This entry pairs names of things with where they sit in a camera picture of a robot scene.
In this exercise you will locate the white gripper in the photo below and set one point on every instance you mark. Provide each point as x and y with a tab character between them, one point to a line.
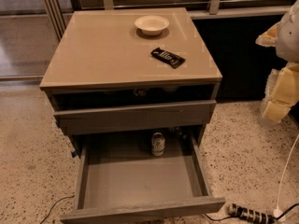
290	36

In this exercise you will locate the black rxbar chocolate wrapper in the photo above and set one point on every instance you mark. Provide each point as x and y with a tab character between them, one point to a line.
170	58

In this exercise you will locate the closed grey top drawer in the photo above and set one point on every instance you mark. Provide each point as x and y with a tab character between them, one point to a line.
134	117

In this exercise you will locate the white can in drawer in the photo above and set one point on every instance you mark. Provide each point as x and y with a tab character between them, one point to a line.
157	144

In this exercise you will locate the grey drawer cabinet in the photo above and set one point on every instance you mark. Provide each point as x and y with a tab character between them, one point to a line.
104	61

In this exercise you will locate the open grey middle drawer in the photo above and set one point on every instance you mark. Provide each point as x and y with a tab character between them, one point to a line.
120	181

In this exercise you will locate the white ceramic bowl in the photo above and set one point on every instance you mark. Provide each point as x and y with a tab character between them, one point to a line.
151	25

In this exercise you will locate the black power strip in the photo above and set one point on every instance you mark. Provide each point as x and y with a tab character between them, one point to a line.
249	215

